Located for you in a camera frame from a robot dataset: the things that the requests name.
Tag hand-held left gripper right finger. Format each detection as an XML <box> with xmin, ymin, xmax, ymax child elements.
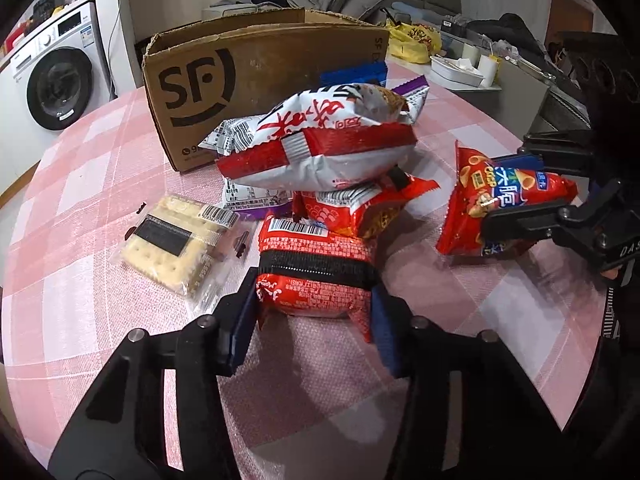
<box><xmin>370</xmin><ymin>282</ymin><xmax>576</xmax><ymax>480</ymax></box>

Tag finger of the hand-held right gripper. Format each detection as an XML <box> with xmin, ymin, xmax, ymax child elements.
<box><xmin>515</xmin><ymin>129</ymin><xmax>598</xmax><ymax>178</ymax></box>
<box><xmin>481</xmin><ymin>179</ymin><xmax>626</xmax><ymax>273</ymax></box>

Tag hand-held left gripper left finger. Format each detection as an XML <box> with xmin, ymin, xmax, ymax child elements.
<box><xmin>47</xmin><ymin>267</ymin><xmax>261</xmax><ymax>480</ymax></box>

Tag red blue crisp packet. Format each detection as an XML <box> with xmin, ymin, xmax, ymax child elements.
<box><xmin>436</xmin><ymin>141</ymin><xmax>578</xmax><ymax>259</ymax></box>

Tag red snack packet black band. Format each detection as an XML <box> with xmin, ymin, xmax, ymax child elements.
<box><xmin>255</xmin><ymin>215</ymin><xmax>381</xmax><ymax>343</ymax></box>

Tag clear cracker packet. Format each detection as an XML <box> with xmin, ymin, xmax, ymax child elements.
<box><xmin>114</xmin><ymin>194</ymin><xmax>248</xmax><ymax>306</ymax></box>

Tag white purple snack packet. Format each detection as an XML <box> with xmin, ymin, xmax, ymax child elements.
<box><xmin>390</xmin><ymin>76</ymin><xmax>431</xmax><ymax>126</ymax></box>
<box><xmin>198</xmin><ymin>116</ymin><xmax>297</xmax><ymax>222</ymax></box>

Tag red orange snack packet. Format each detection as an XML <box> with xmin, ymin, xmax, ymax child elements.
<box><xmin>292</xmin><ymin>172</ymin><xmax>440</xmax><ymax>241</ymax></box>

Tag large white red snack bag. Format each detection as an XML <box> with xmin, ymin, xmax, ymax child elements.
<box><xmin>216</xmin><ymin>84</ymin><xmax>418</xmax><ymax>192</ymax></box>

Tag blue snack packet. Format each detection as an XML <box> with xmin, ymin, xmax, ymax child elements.
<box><xmin>319</xmin><ymin>62</ymin><xmax>388</xmax><ymax>88</ymax></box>

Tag brown cardboard box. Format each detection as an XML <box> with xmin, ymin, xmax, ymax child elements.
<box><xmin>142</xmin><ymin>8</ymin><xmax>388</xmax><ymax>173</ymax></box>

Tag white coffee table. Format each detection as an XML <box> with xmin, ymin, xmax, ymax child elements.
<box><xmin>430</xmin><ymin>35</ymin><xmax>506</xmax><ymax>92</ymax></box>

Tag white cup yellow lid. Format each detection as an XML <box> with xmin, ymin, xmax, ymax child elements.
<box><xmin>479</xmin><ymin>55</ymin><xmax>502</xmax><ymax>86</ymax></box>

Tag black jacket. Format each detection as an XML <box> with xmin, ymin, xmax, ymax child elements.
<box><xmin>467</xmin><ymin>12</ymin><xmax>546</xmax><ymax>56</ymax></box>

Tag white tray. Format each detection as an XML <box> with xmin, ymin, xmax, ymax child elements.
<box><xmin>431</xmin><ymin>55</ymin><xmax>486</xmax><ymax>86</ymax></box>

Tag yellow plastic bag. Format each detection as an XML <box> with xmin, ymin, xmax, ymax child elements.
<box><xmin>385</xmin><ymin>19</ymin><xmax>443</xmax><ymax>63</ymax></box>

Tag light blue pillow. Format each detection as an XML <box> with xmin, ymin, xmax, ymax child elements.
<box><xmin>392</xmin><ymin>2</ymin><xmax>436</xmax><ymax>21</ymax></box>

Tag pink checked tablecloth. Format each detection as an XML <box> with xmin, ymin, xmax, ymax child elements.
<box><xmin>0</xmin><ymin>57</ymin><xmax>616</xmax><ymax>480</ymax></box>

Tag white washing machine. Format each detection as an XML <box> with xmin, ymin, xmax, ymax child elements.
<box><xmin>7</xmin><ymin>0</ymin><xmax>115</xmax><ymax>136</ymax></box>

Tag black pressure cooker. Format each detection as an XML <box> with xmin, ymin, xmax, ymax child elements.
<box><xmin>32</xmin><ymin>0</ymin><xmax>68</xmax><ymax>18</ymax></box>

